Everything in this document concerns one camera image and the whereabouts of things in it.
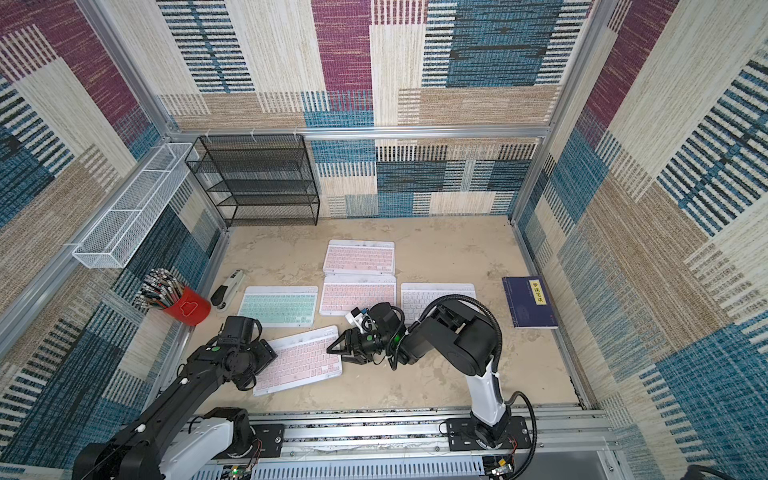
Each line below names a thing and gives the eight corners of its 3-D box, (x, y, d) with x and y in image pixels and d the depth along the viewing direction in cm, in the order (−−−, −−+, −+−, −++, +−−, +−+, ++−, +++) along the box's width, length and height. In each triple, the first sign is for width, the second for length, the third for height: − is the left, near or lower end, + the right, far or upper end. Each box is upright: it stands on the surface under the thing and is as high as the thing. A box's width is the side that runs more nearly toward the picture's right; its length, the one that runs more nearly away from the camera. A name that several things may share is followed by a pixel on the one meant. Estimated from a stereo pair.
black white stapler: (215, 310, 99) (207, 301, 95) (235, 276, 107) (228, 267, 103) (224, 311, 98) (217, 303, 94) (244, 277, 107) (238, 268, 103)
